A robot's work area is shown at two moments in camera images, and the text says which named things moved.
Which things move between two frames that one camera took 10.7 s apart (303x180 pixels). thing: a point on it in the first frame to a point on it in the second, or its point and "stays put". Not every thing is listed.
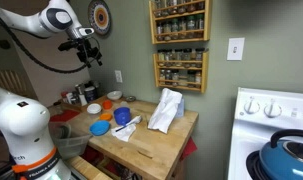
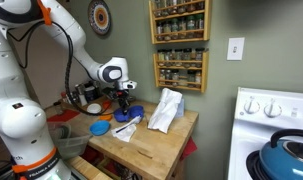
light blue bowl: x=100 y=127 stays put
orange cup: x=106 y=117 stays put
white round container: x=94 y=108 stays put
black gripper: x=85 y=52 to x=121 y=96
